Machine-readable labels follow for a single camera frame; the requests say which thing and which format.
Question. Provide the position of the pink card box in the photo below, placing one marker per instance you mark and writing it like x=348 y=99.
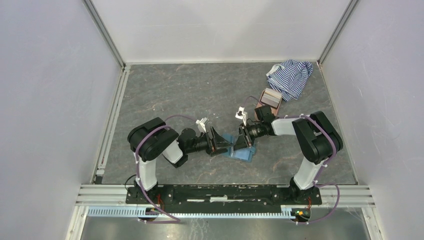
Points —
x=272 y=98

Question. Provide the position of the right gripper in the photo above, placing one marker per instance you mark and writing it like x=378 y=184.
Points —
x=244 y=140

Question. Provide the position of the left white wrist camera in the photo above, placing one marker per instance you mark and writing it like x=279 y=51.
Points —
x=203 y=125

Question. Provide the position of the light blue cable duct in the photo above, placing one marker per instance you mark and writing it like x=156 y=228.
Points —
x=145 y=212

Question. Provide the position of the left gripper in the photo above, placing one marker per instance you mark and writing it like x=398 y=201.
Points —
x=217 y=144

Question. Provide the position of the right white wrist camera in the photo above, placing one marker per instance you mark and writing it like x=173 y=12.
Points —
x=241 y=114

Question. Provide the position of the aluminium frame rail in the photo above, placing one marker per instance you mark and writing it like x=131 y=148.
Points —
x=351 y=196

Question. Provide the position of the striped blue white cloth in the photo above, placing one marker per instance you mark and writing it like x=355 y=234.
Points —
x=289 y=78

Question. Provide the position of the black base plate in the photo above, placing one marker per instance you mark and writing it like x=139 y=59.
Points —
x=231 y=199

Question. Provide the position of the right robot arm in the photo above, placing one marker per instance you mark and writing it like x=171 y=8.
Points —
x=317 y=137

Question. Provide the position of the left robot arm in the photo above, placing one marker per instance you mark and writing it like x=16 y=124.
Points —
x=155 y=139

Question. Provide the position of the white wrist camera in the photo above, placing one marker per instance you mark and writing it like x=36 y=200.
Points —
x=241 y=114
x=203 y=125

